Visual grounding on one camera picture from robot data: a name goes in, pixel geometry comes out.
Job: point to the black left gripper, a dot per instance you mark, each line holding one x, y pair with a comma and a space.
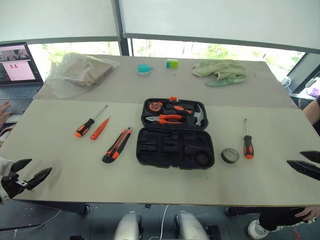
12, 185

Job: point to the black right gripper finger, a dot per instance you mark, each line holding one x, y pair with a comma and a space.
307, 168
312, 156

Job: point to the black electrical tape roll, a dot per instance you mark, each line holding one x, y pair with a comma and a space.
225, 157

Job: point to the orange black utility knife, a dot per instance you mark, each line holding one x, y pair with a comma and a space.
116, 147

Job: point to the black tool case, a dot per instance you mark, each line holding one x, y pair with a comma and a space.
175, 150

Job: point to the seated bystander bare hand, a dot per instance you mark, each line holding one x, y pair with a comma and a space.
310, 213

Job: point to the bystander bare hand at laptop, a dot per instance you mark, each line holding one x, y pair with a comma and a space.
4, 112

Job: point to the bystander in dark sleeve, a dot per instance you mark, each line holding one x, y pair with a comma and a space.
313, 115

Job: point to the bystander leg with white shoe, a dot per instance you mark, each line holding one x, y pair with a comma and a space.
275, 221

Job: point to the orange voltage tester pen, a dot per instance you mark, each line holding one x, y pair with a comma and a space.
98, 131

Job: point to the open laptop computer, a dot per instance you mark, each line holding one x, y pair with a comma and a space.
17, 70

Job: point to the silver robot leg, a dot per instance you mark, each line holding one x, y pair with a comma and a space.
190, 226
127, 226

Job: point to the clear bag with cardboard sheets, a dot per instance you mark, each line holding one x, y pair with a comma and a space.
82, 72

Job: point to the light green towel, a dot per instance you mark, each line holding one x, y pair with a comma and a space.
220, 68

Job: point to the orange black tape measure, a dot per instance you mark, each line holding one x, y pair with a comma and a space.
154, 106

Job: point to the teal round container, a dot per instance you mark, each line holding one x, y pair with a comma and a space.
143, 69

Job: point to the white roller blind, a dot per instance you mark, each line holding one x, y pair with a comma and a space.
55, 17
220, 20

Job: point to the blue green small box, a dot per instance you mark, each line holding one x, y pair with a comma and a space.
172, 63

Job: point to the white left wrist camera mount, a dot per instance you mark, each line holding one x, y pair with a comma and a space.
3, 165

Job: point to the dark window frame post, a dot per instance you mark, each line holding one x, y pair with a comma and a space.
122, 37

